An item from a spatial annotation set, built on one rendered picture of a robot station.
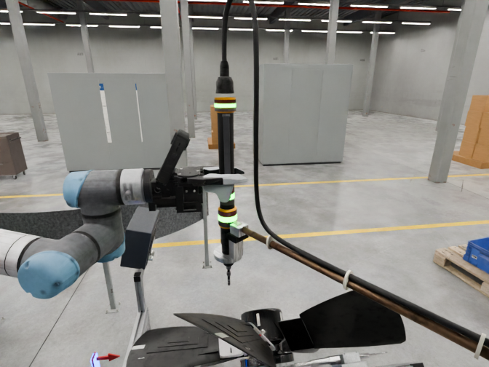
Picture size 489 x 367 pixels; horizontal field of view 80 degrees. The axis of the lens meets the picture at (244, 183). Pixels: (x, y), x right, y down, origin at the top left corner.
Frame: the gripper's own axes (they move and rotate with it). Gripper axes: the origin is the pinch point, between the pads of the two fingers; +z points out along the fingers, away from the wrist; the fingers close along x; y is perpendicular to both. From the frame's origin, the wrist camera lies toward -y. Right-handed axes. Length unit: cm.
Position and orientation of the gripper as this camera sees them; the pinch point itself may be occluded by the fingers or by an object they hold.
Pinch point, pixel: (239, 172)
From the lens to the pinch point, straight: 64.0
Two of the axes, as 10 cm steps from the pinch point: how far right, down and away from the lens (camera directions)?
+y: 0.0, 9.5, 3.2
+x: 1.4, 3.2, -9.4
